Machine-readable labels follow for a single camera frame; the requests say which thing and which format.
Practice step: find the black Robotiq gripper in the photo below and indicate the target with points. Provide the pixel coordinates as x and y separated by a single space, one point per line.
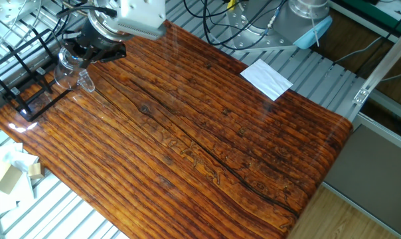
91 38

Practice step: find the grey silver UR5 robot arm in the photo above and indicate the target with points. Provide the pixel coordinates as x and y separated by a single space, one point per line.
140 16

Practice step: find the black metal cup rack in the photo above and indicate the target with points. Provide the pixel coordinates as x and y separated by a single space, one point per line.
26 114

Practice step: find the aluminium plate with holes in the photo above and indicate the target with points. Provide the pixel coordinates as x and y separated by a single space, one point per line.
8 10

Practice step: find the crumpled paper and box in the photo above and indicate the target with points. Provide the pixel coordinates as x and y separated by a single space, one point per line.
8 152

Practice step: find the small light wooden block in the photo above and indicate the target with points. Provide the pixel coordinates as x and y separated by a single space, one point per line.
36 171

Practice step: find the glossy wood-grain table mat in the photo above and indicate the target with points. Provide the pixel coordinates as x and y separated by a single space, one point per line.
187 149

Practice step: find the small yellow plastic clip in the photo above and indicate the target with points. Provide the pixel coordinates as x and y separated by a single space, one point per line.
231 4

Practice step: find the white paper sheet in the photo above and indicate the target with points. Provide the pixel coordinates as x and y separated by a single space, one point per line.
267 79

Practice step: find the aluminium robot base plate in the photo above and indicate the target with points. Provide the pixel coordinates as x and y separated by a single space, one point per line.
250 40

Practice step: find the aluminium frame post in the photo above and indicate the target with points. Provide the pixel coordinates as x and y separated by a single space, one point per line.
383 63

